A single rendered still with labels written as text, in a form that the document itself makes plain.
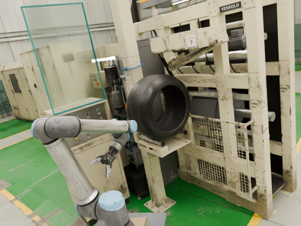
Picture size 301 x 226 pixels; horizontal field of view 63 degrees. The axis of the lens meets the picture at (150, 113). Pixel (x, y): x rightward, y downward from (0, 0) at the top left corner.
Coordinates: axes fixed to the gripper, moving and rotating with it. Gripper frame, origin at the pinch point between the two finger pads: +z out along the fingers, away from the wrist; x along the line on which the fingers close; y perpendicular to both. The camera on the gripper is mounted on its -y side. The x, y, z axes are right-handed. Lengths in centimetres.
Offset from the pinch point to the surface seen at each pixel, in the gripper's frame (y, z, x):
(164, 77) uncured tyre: 24, -90, -5
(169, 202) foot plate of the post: -71, -50, 100
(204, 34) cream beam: 63, -114, -6
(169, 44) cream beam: 33, -116, -20
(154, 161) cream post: -48, -64, 52
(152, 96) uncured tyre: 20, -69, -3
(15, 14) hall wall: -703, -535, -493
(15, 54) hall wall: -766, -441, -394
